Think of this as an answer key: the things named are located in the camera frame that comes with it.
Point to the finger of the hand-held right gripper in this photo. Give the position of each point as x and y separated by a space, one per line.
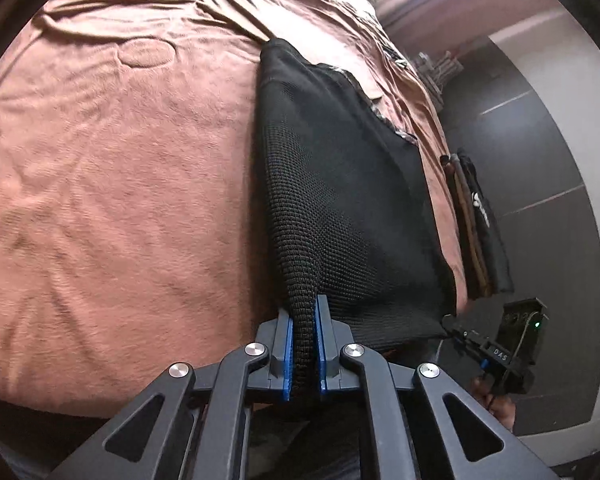
467 337
483 364

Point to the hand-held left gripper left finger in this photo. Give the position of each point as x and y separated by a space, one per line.
288 360

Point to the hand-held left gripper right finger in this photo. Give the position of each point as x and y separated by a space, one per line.
321 350

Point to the black waffle-knit T-shirt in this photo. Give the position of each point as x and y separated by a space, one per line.
340 200

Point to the person's right hand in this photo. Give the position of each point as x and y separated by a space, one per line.
502 410

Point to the folded brown garment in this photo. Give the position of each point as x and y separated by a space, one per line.
477 265

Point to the folded dark garment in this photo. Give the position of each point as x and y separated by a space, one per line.
464 240

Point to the folded black printed T-shirt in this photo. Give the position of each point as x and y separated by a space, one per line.
490 240

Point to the brown fleece blanket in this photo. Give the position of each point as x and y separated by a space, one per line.
130 185

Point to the white and red rack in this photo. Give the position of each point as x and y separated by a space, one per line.
440 67

